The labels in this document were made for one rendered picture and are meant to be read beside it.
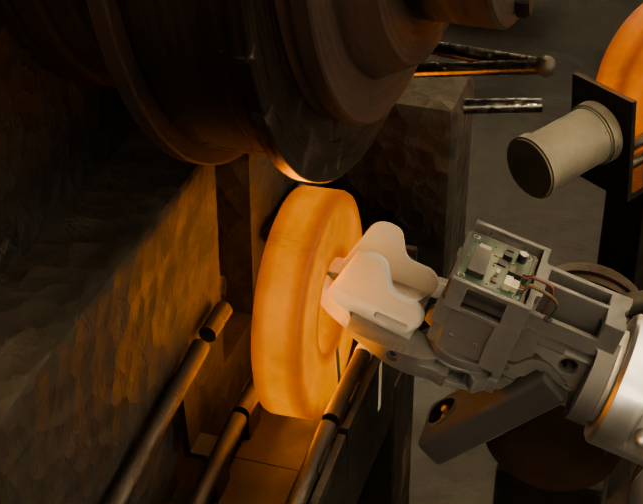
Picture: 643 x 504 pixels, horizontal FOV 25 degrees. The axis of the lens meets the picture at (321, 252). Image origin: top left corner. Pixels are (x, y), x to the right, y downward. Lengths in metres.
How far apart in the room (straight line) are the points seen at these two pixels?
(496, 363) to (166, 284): 0.21
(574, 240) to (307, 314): 1.56
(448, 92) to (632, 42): 0.26
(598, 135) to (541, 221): 1.17
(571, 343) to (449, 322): 0.08
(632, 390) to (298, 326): 0.21
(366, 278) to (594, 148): 0.44
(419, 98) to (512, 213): 1.40
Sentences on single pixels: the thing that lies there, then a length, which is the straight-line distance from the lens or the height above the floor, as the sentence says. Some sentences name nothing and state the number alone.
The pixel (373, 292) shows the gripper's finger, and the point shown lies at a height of 0.78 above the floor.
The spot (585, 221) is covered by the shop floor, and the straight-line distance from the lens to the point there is 2.51.
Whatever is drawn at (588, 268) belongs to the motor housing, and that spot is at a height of 0.53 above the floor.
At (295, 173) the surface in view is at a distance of 0.75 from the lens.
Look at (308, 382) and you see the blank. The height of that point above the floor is 0.73.
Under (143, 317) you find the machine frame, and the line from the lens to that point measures 0.85.
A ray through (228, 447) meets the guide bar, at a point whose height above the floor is 0.70.
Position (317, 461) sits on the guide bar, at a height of 0.71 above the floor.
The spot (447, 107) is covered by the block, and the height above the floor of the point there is 0.80.
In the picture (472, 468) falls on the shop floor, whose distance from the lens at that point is 1.98.
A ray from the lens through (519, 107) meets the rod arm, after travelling 0.96.
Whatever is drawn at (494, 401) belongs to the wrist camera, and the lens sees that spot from 0.96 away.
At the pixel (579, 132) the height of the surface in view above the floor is 0.69.
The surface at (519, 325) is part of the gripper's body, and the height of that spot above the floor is 0.78.
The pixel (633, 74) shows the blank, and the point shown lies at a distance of 1.34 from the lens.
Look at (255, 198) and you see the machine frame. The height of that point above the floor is 0.79.
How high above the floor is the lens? 1.32
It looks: 33 degrees down
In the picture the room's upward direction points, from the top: straight up
